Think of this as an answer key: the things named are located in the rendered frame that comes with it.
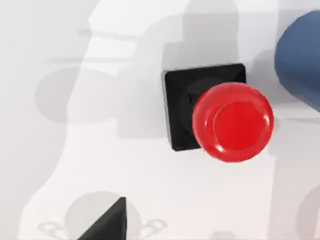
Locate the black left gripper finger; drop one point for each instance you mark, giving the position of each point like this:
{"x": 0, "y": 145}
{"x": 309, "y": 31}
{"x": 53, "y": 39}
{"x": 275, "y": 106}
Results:
{"x": 113, "y": 222}

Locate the black square button base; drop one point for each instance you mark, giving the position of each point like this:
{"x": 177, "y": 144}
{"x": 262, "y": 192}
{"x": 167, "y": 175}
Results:
{"x": 178, "y": 100}

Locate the red push button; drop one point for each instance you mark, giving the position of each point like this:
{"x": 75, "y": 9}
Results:
{"x": 233, "y": 123}

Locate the blue cylindrical cup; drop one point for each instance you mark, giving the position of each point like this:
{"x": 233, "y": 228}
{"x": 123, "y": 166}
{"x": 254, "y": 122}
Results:
{"x": 300, "y": 60}

